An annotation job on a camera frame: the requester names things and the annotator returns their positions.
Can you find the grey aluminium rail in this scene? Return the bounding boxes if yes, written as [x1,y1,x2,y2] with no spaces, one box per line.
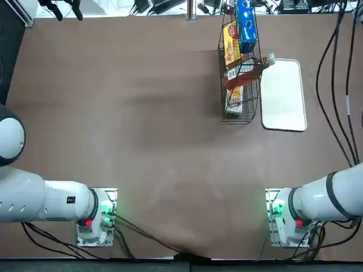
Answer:
[15,0,34,28]

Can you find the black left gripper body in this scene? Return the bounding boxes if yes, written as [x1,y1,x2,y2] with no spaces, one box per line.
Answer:
[38,0,82,7]

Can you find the thin black cable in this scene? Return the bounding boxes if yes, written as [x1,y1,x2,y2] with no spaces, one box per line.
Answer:
[256,220,363,261]
[112,212,212,260]
[21,222,134,260]

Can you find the blue Oreo cookie box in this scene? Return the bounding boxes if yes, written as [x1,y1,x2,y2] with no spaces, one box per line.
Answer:
[235,0,259,54]

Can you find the black cable with white tag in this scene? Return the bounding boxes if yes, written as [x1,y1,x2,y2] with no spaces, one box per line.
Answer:
[344,11,363,167]

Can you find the white orange snack box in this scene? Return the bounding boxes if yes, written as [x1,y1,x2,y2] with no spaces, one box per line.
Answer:
[225,84,244,117]

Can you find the thick black cable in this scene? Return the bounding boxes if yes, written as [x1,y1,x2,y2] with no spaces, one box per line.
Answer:
[315,11,358,168]

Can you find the white plastic tray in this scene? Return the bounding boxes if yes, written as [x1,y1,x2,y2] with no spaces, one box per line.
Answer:
[260,58,308,132]

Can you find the silver aluminium post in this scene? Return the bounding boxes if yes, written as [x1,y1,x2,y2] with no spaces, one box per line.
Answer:
[185,0,197,22]

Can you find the black flat device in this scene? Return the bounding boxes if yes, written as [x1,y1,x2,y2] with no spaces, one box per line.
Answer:
[151,0,187,14]

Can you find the yellow snack box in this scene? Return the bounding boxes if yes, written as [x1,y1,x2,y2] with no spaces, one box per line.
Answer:
[223,19,243,69]

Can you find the black wire shelf rack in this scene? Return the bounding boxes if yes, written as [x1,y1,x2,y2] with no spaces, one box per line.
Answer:
[217,0,264,124]

